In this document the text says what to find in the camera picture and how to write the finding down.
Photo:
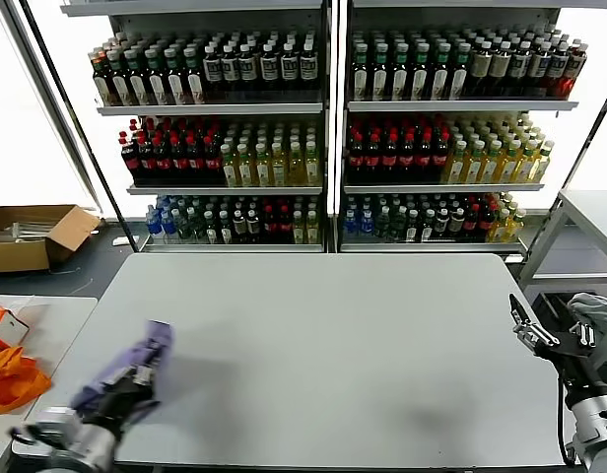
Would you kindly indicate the dark bottle grey label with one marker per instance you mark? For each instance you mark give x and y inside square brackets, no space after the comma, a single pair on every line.
[540,74]
[520,74]
[557,74]

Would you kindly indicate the dark bottle white label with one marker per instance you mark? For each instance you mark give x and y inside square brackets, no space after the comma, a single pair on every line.
[212,74]
[248,74]
[290,74]
[309,74]
[269,74]
[230,74]

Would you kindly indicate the metal drinks shelf unit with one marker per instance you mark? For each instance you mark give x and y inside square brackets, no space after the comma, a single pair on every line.
[461,106]
[210,109]

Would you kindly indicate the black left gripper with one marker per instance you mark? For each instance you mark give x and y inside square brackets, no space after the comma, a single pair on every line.
[121,406]

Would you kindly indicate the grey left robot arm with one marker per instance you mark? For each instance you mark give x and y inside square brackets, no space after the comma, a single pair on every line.
[87,448]

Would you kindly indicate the brown cardboard box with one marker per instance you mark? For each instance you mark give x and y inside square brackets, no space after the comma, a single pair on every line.
[32,256]

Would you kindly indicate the grey slanted frame bar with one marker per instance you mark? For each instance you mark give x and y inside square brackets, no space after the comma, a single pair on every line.
[59,123]

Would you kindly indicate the grey metal frame table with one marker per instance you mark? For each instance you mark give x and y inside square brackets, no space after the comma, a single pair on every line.
[594,204]

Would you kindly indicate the purple t-shirt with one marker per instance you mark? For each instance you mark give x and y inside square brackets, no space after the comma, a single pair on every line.
[146,345]

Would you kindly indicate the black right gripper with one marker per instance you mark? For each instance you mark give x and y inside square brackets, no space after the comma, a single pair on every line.
[579,362]

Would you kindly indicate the small yellow tea bottle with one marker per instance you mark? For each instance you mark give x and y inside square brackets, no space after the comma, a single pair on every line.
[501,226]
[516,225]
[298,229]
[313,229]

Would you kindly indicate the small dark drink bottle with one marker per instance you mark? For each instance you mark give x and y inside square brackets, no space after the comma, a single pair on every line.
[212,229]
[240,227]
[442,225]
[253,227]
[428,226]
[457,224]
[225,229]
[413,227]

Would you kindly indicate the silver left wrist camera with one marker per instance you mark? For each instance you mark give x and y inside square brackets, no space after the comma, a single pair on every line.
[57,416]

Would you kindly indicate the small white floor object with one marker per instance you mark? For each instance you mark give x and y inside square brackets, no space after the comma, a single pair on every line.
[120,241]

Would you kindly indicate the small red cap cola bottle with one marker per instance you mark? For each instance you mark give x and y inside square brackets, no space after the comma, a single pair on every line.
[487,222]
[285,227]
[473,224]
[269,227]

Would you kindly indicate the small blue drink bottle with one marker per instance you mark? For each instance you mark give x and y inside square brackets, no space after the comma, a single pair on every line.
[154,226]
[351,225]
[366,225]
[169,224]

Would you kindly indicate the black slanted frame pole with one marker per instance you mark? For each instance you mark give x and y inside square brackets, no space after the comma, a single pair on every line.
[78,123]
[592,133]

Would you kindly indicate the orange fabric bag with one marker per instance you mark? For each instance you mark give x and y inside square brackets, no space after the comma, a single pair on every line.
[13,389]

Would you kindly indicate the orange white carton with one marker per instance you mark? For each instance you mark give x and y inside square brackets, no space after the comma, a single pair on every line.
[10,327]

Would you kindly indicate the white packing strips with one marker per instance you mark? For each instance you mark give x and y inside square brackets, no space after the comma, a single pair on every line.
[32,230]

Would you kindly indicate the grey white crumpled cloth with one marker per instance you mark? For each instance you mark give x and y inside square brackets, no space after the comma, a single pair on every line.
[599,310]

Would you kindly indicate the white side table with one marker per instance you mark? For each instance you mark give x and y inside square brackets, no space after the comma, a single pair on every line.
[62,335]

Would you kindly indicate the dark bottle beige label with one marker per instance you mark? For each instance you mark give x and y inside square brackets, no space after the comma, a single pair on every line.
[481,74]
[500,74]

